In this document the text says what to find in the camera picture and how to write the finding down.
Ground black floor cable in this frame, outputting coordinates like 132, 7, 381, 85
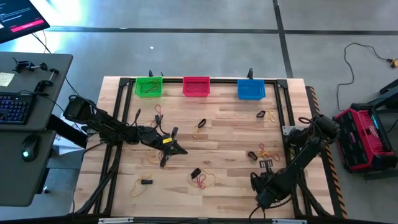
336, 42, 391, 111

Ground black desk cable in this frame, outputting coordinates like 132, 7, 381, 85
64, 76, 80, 97

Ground dark computer monitor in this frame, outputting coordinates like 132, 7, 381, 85
0, 0, 51, 44

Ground black angled bracket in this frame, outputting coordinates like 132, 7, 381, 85
46, 113, 90, 149

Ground black equipment stand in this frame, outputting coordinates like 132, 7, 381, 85
350, 77, 398, 113

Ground red plastic basket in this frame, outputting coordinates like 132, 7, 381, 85
182, 76, 211, 98

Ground black monitor cable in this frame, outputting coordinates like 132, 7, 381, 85
30, 30, 53, 54

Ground black computer mouse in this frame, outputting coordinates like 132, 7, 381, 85
21, 134, 40, 162

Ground green plastic basket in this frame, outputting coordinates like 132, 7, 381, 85
134, 76, 164, 98

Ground black keyboard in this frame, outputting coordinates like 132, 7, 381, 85
0, 91, 35, 125

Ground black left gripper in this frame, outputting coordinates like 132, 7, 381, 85
139, 126, 188, 168

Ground blue plastic basket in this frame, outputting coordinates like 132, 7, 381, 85
236, 78, 267, 101

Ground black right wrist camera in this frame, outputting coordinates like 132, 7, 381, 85
259, 159, 274, 172

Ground silver metal bracket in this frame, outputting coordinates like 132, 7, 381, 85
98, 217, 134, 224
272, 218, 308, 224

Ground black orange striped edge strip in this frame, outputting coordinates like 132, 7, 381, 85
306, 86, 348, 218

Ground black screw clamp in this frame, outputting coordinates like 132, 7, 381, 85
12, 57, 49, 74
34, 67, 60, 93

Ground pale yellow sticky note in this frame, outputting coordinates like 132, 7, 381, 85
0, 72, 16, 87

